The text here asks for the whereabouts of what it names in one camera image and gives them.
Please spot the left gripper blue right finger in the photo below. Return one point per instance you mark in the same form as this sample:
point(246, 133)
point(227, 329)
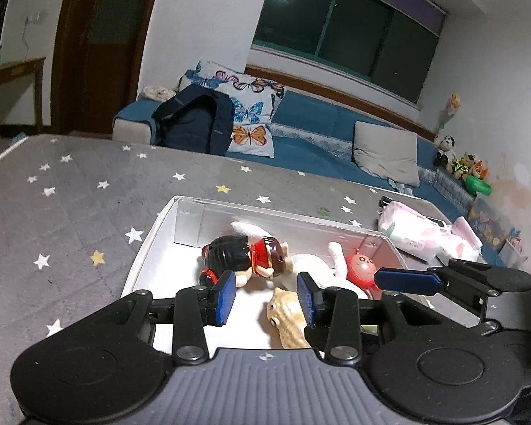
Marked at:
point(332, 318)

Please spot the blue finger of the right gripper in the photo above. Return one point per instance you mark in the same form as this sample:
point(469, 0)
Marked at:
point(408, 281)

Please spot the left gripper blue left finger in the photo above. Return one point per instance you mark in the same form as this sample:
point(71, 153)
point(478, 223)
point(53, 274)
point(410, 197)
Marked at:
point(194, 309)

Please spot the white plush rabbit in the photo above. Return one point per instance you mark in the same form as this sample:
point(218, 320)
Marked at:
point(323, 275)

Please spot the beige peanut toy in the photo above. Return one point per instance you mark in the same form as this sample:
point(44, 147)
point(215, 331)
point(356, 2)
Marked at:
point(285, 314)

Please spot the red round toy figure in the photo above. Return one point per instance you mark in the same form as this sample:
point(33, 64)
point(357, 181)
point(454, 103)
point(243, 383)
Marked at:
point(361, 271)

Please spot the black haired doll figure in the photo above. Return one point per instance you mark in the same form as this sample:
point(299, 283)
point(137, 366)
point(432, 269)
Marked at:
point(237, 253)

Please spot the green frog toy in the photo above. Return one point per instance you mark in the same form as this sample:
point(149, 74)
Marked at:
point(370, 329)

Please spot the white cardboard box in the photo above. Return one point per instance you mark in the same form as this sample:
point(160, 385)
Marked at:
point(171, 259)

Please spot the pink white tissue pack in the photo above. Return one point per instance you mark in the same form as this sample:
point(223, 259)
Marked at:
point(409, 231)

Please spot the colourful storage box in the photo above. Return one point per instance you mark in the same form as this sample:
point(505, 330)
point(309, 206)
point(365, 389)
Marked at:
point(499, 236)

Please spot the yellow green plush toy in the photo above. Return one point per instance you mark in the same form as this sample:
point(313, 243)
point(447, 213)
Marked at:
point(463, 166)

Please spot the orange fox plush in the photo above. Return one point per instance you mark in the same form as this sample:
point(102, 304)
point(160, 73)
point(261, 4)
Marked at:
point(480, 169)

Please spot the grey cushion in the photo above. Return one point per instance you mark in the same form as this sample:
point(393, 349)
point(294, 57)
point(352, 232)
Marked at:
point(385, 152)

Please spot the panda plush toy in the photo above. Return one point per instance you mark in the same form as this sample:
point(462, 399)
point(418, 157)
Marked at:
point(445, 156)

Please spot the grey star patterned mat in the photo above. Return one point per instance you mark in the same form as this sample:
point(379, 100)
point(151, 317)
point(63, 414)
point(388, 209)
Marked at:
point(68, 206)

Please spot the dark blue backpack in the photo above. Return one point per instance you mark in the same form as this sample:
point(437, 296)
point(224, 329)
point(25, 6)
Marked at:
point(197, 119)

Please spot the butterfly print pillow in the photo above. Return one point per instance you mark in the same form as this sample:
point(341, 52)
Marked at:
point(255, 101)

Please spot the dark green window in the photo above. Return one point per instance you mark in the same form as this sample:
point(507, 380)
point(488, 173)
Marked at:
point(390, 43)

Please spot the dark wooden door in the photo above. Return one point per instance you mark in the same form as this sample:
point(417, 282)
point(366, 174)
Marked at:
point(96, 62)

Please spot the wall hanging doll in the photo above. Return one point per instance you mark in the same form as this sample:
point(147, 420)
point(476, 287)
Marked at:
point(452, 106)

